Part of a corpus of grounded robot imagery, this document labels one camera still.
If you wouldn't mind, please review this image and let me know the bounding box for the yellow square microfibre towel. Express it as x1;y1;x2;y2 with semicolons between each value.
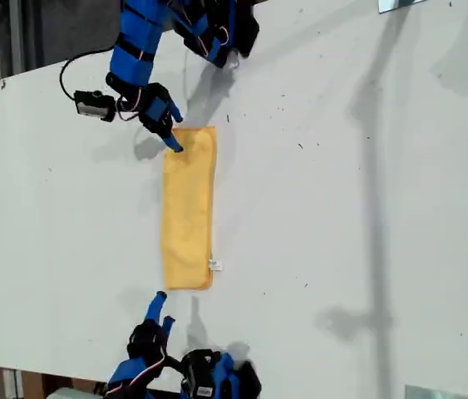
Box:
161;126;224;291

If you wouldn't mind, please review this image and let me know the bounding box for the pale grey container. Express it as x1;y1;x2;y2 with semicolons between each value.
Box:
47;386;98;399

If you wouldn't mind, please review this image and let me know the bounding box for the brown cardboard box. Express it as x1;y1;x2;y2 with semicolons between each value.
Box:
21;371;110;399

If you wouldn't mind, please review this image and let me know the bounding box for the short black camera stalk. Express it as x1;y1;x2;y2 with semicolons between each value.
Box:
112;94;141;110
161;355;185;371

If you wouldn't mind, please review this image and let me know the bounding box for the black camera box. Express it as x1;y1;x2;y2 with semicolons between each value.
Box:
180;348;222;398
74;89;117;123

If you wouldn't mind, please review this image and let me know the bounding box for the thin black camera cable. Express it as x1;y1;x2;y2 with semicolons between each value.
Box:
59;47;114;101

